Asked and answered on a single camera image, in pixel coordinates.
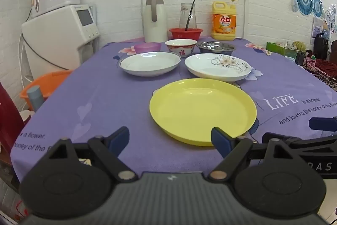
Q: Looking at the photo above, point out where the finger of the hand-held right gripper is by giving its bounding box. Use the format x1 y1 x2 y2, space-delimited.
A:
262 132 337 153
309 116 337 131

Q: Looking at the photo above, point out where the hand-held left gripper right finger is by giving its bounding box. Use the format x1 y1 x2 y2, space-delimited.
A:
208 127 302 181

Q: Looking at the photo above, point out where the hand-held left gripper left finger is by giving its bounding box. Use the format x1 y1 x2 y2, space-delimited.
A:
49 126 139 183

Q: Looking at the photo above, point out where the yellow plastic plate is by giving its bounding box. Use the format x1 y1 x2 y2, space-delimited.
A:
149 78 257 147

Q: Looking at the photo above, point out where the white floral plate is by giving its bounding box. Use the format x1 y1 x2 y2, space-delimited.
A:
184 53 252 82

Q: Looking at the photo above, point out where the stainless steel bowl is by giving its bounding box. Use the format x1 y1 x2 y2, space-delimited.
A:
195 41 236 55

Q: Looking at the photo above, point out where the purple plastic bowl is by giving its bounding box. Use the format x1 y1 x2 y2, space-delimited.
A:
134 42 162 55

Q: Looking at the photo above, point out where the white bowl with red pattern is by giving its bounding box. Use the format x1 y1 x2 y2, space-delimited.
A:
165 39 198 58

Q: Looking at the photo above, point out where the purple floral tablecloth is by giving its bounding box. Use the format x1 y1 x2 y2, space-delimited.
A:
10 36 337 182

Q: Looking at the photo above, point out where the red patterned cloth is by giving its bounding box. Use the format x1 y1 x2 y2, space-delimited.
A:
302 58 337 91

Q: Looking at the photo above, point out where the black kettle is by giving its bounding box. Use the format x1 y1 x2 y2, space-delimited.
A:
314 33 329 60

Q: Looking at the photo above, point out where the green box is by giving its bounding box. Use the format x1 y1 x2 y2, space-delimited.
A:
266 42 307 58

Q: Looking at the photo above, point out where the grey cylinder cup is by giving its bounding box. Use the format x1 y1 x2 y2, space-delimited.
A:
26 85 45 113

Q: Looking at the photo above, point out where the orange plastic basin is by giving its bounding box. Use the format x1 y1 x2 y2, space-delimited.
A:
20 70 73 111

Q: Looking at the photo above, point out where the red plastic basket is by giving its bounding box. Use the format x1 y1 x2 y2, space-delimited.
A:
169 27 204 40

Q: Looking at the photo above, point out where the dark red object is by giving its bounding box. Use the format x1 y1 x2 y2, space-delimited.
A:
0 80 25 146

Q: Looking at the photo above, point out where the white thermos jug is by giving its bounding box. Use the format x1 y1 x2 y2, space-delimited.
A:
143 0 169 43

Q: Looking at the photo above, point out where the yellow detergent bottle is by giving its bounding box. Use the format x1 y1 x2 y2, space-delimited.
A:
212 0 239 41

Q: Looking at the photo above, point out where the small blue paper fan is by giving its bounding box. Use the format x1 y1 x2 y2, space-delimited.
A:
312 0 324 18

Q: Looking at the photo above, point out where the white appliance with screen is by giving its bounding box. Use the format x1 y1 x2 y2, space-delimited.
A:
21 4 100 78

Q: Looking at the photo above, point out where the glass jar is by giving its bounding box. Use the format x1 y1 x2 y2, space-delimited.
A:
179 3 198 30

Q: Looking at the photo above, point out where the black straw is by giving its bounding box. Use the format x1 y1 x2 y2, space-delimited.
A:
185 0 196 31

